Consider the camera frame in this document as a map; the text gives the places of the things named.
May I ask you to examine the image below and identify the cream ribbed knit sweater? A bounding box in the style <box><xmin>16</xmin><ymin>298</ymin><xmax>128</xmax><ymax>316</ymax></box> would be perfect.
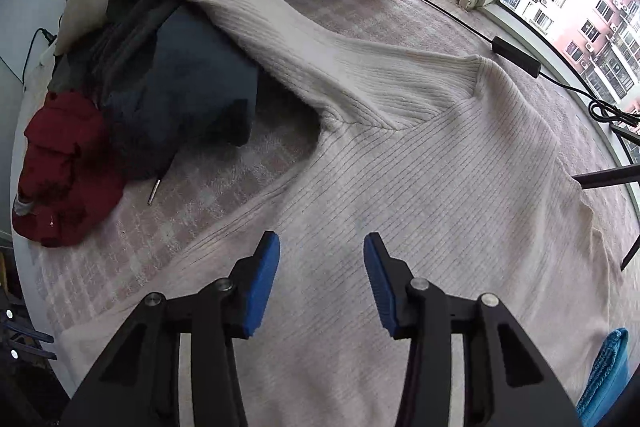
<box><xmin>50</xmin><ymin>0</ymin><xmax>626</xmax><ymax>427</ymax></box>

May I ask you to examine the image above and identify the black cable with inline switch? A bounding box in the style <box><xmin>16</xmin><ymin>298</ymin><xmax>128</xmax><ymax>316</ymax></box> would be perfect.
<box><xmin>400</xmin><ymin>0</ymin><xmax>640</xmax><ymax>128</ymax></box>

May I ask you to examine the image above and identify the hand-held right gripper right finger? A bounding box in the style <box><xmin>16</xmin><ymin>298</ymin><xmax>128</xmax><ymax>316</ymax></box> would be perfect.
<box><xmin>363</xmin><ymin>232</ymin><xmax>583</xmax><ymax>427</ymax></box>

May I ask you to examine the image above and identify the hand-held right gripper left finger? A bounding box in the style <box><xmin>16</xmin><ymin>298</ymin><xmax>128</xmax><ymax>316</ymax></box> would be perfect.
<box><xmin>60</xmin><ymin>231</ymin><xmax>281</xmax><ymax>427</ymax></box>

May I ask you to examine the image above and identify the dark red garment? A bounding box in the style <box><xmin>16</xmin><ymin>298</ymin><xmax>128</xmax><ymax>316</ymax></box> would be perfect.
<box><xmin>12</xmin><ymin>91</ymin><xmax>126</xmax><ymax>249</ymax></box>

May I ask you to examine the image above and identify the small black tripod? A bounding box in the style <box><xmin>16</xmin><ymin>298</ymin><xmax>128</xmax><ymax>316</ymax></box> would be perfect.
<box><xmin>572</xmin><ymin>122</ymin><xmax>640</xmax><ymax>271</ymax></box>

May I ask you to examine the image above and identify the pink plaid mat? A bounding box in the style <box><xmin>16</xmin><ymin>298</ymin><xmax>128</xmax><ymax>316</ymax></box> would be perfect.
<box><xmin>10</xmin><ymin>0</ymin><xmax>636</xmax><ymax>348</ymax></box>

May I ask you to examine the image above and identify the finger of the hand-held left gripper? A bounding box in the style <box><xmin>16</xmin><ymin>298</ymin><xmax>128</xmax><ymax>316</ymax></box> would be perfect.
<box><xmin>0</xmin><ymin>289</ymin><xmax>58</xmax><ymax>360</ymax></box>

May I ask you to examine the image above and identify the blue garment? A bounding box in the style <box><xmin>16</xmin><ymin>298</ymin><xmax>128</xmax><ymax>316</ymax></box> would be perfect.
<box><xmin>575</xmin><ymin>328</ymin><xmax>631</xmax><ymax>427</ymax></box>

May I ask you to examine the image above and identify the black plug cable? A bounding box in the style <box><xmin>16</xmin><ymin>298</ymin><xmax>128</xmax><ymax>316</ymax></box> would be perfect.
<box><xmin>22</xmin><ymin>28</ymin><xmax>58</xmax><ymax>82</ymax></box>

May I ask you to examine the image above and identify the black padded jacket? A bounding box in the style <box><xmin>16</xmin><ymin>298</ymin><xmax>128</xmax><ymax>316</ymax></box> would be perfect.
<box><xmin>52</xmin><ymin>0</ymin><xmax>261</xmax><ymax>206</ymax></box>

